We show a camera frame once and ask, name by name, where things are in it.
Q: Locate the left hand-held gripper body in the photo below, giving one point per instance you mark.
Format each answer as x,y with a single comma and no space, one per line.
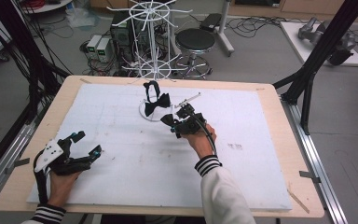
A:
48,154

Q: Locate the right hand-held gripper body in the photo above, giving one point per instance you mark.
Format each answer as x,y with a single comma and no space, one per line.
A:
191,127

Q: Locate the black bow tie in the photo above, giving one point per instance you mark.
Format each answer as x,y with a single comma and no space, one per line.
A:
161,100

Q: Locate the person's right hand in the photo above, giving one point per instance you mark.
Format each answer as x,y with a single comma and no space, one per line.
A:
202,143

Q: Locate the person's left hand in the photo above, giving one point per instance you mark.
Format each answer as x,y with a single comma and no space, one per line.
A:
60,186

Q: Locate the white foam board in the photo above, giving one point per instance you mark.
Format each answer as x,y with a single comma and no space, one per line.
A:
121,174

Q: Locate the black round stool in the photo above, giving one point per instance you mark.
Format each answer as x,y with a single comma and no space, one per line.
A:
195,39

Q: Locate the desk with white legs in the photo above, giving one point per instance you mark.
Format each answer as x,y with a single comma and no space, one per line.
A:
224,34

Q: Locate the grey power supply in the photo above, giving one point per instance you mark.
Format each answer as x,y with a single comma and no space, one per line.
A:
103,49
93,45

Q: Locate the black flat box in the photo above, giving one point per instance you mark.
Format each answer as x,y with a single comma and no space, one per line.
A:
210,21

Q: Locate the black computer tower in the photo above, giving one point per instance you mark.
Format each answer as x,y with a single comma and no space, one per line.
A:
122,34

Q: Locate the wooden table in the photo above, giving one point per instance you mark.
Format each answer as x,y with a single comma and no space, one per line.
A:
292,161

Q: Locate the clear plastic bag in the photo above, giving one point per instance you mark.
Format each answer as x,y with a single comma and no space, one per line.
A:
80,18

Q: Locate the white floor platform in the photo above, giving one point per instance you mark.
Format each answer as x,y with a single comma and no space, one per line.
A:
295,40

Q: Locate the thin wooden stick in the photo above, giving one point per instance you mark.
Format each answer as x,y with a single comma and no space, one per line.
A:
298,201

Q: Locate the white round table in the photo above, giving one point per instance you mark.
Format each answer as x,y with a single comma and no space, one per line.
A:
48,6

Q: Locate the grey robot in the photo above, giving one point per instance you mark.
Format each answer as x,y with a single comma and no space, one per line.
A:
310,29

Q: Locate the grey metal bracket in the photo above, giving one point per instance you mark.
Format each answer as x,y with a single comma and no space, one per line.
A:
309,176
18,162

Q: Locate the aluminium rail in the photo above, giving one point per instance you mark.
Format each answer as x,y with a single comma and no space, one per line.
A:
0,183
317,174

